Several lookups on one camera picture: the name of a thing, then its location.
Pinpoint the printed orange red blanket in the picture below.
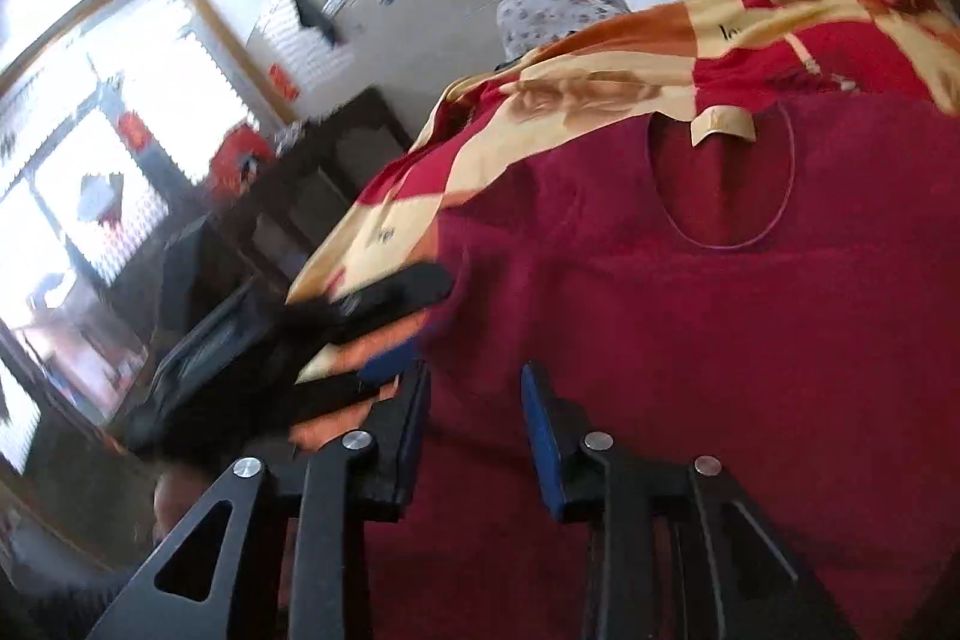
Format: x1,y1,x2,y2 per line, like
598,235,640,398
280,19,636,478
285,0,960,455

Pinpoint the dark red fleece garment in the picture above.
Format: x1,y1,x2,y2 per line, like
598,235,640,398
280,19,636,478
360,92,960,640

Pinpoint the red hanging decoration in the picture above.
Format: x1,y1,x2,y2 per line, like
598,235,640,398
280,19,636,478
208,122,277,200

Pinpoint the bright window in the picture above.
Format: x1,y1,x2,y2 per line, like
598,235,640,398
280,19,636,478
0,0,290,468

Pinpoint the small floral pillow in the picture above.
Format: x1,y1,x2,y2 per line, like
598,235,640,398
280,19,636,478
497,0,638,65

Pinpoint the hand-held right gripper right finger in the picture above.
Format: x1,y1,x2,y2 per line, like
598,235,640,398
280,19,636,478
520,361,857,640

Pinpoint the dark wooden cabinet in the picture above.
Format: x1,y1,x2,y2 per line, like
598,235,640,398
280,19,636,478
214,87,422,315

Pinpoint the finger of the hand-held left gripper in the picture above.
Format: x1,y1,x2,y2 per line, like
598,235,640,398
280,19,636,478
289,340,422,432
286,263,455,350

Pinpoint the person's left forearm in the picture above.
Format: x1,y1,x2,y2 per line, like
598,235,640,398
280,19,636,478
150,464,226,542

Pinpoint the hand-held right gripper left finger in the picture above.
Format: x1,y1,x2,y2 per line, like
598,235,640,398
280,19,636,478
86,361,431,640

